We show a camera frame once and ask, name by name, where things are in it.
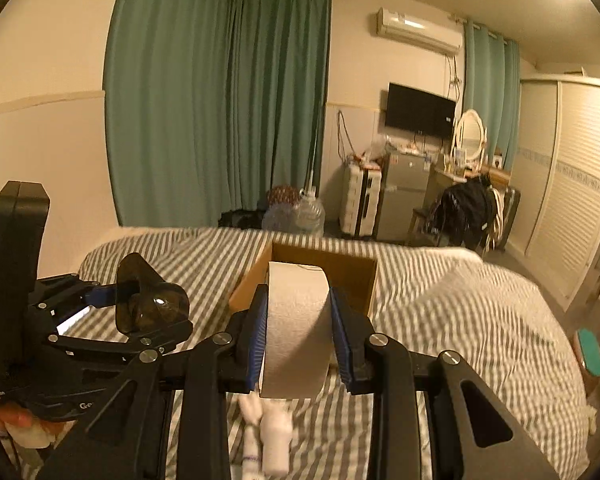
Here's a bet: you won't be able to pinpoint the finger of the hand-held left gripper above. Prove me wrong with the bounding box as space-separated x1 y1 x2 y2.
46 321 194 362
30 271 142 332

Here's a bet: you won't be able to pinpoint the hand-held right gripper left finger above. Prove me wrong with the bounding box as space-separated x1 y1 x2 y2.
35 284 270 480

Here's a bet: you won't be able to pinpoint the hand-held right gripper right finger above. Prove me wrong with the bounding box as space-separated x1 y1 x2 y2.
329 286 556 480

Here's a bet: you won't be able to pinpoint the dark swimming goggles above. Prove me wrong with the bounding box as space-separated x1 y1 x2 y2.
115 253 191 334

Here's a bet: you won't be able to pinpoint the white toilet paper roll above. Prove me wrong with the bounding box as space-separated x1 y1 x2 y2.
259 261 334 399

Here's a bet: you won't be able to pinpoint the brown cardboard box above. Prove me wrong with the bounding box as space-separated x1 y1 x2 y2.
228 241 379 319

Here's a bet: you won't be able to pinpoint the person's left hand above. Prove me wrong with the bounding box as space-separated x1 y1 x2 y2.
0 402 56 448

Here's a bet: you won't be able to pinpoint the wide white bottle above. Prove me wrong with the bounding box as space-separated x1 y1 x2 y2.
260 400 294 477

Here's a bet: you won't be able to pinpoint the slim white bottle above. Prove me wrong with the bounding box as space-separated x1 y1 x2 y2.
239 392 262 480

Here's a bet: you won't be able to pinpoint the grey striped bed sheet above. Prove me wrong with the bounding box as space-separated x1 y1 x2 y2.
0 225 592 480

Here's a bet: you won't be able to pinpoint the clear water jug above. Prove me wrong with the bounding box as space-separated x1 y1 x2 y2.
295 187 327 236
261 203 301 234

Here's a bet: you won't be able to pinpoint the black bag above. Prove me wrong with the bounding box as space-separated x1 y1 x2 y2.
218 210 266 229

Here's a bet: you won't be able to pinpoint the white suitcase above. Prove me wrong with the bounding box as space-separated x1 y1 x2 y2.
339 162 384 239

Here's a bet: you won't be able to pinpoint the wooden chair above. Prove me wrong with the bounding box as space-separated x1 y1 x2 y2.
409 205 442 237

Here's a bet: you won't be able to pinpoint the brown woven basket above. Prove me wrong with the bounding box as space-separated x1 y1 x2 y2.
267 185 301 208

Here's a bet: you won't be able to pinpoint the silver mini fridge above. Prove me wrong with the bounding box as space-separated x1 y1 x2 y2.
374 152 434 241

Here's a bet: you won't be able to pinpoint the black clothes pile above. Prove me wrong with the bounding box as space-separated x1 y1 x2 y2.
432 177 497 252

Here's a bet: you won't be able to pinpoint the dark green suitcase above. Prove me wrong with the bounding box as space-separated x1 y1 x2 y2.
500 187 522 242

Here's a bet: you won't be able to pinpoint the wide green curtain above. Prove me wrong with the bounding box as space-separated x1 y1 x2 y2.
103 0 237 229

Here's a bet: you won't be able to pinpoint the wooden dressing table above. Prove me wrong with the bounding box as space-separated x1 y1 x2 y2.
432 162 512 197

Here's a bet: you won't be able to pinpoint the white oval vanity mirror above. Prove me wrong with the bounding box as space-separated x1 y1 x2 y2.
452 109 487 168

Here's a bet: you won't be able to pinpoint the green corner curtain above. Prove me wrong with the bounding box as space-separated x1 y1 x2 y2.
229 0 332 217

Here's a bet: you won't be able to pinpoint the teal round lid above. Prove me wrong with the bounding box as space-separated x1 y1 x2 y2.
577 328 600 379

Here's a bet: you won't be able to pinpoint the white louvred wardrobe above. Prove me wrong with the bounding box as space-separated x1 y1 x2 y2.
500 76 600 312

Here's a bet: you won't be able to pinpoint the narrow green curtain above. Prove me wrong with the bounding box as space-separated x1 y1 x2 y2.
462 20 522 182

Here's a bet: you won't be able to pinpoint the white air conditioner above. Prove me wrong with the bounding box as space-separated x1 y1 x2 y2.
376 7 465 55

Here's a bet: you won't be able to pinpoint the black wall television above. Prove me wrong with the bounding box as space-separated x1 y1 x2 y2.
383 82 457 139

